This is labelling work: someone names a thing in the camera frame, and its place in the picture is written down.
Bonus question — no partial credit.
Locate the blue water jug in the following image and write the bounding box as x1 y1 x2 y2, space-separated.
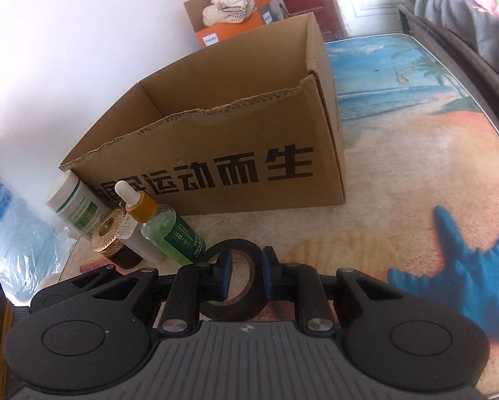
0 176 77 304

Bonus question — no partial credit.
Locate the large open cardboard box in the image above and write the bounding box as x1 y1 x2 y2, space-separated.
61 14 345 215

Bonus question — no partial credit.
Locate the gold lid brown jar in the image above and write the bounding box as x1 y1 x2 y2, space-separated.
91 208 143 270

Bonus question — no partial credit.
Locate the orange Philips box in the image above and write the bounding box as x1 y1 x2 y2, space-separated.
185 0 290 47

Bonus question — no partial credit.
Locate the black electrical tape roll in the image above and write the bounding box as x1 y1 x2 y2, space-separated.
197 238 268 321

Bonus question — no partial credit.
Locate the green dropper bottle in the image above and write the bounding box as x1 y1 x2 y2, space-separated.
115 180 206 265

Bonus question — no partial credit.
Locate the white vitamin bottle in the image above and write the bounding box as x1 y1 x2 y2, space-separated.
45 170 110 240

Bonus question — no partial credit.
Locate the beige crumpled cloth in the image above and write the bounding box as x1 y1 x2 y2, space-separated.
202 0 256 27

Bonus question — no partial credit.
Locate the white USB wall charger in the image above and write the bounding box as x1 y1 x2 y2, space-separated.
116 213 166 264

